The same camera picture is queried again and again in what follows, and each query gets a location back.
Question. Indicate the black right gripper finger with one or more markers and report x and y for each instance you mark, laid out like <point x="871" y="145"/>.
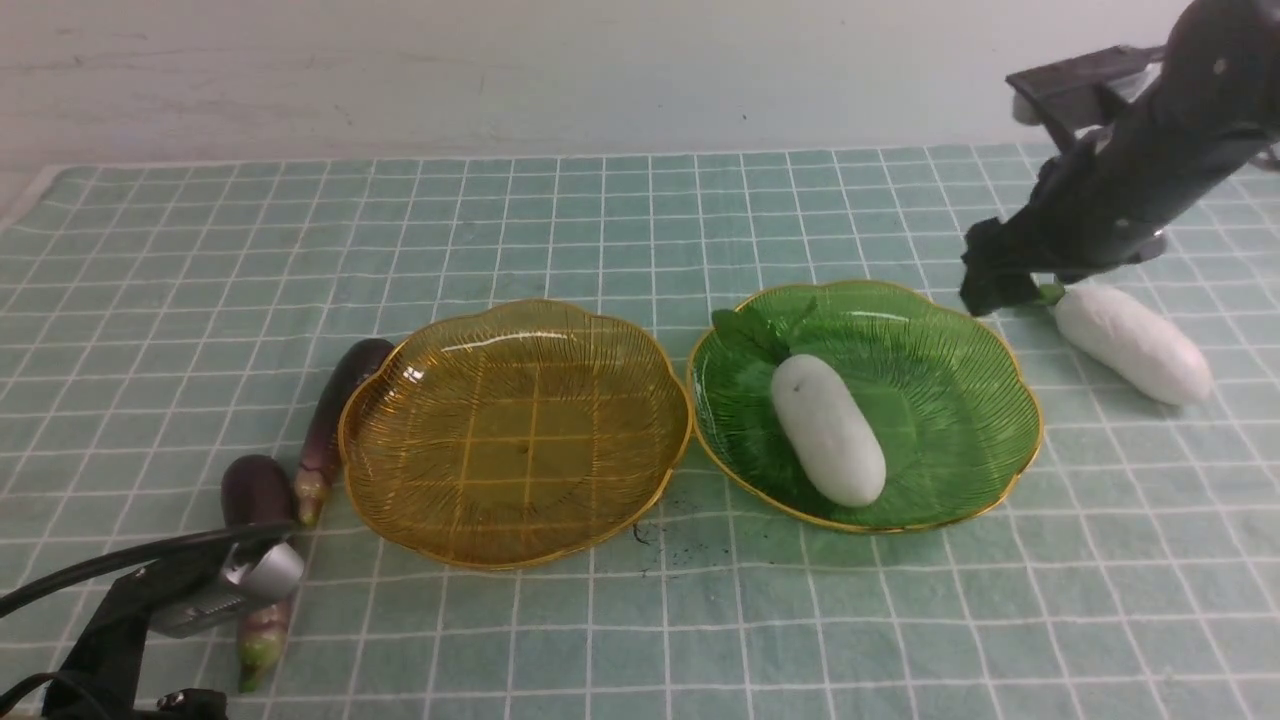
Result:
<point x="999" y="259"/>

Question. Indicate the amber plastic plate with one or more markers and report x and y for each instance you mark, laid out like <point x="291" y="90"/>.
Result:
<point x="515" y="436"/>

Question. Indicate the white radish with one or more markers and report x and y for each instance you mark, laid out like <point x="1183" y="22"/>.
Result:
<point x="829" y="434"/>
<point x="1120" y="332"/>

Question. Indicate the green plastic plate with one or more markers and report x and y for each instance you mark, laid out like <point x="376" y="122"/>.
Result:
<point x="951" y="410"/>

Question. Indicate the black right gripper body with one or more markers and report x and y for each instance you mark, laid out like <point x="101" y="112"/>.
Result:
<point x="1093" y="207"/>

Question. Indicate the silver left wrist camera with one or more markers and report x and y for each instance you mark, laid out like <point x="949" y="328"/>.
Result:
<point x="250" y="578"/>

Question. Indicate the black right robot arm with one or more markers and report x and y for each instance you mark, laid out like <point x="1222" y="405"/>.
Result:
<point x="1220" y="74"/>

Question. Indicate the purple eggplant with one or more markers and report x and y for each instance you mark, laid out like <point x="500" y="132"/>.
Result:
<point x="255" y="489"/>
<point x="319" y="464"/>

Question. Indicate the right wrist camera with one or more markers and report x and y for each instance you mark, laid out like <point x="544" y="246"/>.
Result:
<point x="1083" y="92"/>

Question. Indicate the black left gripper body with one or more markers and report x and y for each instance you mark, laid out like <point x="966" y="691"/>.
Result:
<point x="101" y="675"/>

